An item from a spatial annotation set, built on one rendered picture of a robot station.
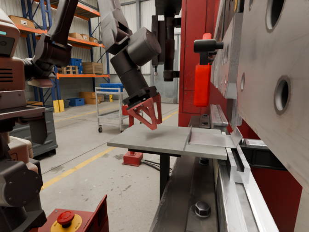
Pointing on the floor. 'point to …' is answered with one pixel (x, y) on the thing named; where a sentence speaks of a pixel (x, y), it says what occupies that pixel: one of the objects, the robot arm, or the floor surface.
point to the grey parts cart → (117, 114)
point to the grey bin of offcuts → (37, 149)
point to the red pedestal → (133, 156)
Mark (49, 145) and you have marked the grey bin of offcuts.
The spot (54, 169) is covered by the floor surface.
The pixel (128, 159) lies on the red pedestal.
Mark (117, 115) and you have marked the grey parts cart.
